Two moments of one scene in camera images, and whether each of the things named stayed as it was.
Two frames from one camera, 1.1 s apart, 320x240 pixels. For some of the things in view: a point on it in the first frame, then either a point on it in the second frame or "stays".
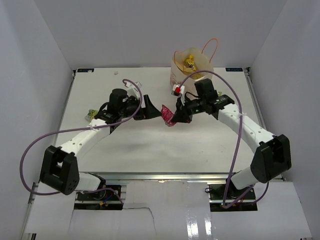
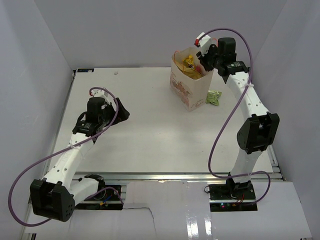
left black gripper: x=149 y=112 -> x=122 y=114
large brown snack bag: x=187 y=70 stays
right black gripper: x=182 y=114 -> x=203 y=59
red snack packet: x=167 y=115 -> x=198 y=68
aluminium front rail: x=159 y=177 stays
